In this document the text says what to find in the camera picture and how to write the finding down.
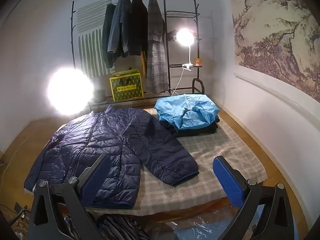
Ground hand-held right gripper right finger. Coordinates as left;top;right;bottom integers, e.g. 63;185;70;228
212;155;295;240

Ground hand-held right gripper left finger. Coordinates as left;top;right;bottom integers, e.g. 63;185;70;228
27;153;113;240

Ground navy puffer jacket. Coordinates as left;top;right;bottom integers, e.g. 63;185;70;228
24;105;200;209

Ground striped dark clothes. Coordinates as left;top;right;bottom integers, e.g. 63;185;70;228
96;214;150;240

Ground folded dark clothes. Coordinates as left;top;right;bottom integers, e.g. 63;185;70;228
160;116;220;138

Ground black metal clothes rack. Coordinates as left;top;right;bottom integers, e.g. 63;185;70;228
71;0;204;105

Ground clear plastic sheet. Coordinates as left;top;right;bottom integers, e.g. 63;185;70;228
150;202;250;240

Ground light blue jacket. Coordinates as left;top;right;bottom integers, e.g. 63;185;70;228
154;94;221;130

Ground bright round studio light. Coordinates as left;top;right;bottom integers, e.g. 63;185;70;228
47;67;95;117

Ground yellow green patterned box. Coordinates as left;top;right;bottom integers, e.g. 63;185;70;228
109;69;145;102

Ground mustard scarf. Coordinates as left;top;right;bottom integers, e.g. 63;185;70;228
140;51;148;79

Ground grey plaid hanging coat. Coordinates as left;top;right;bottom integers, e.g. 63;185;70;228
146;0;168;93

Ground dark hanging jacket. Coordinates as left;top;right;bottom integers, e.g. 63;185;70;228
102;4;117;68

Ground white clip lamp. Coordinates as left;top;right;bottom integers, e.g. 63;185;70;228
175;27;196;72

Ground blue denim hanging jacket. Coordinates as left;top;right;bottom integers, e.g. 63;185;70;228
107;0;132;60

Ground black hanging jacket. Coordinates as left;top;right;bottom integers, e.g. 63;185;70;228
129;0;148;57

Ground white lamp cable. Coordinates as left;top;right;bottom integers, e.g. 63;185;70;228
170;69;187;97

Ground green striped wall hanging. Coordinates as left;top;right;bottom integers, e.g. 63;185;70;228
75;0;117;79

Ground landscape wall mural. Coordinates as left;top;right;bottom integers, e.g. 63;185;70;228
229;0;320;98

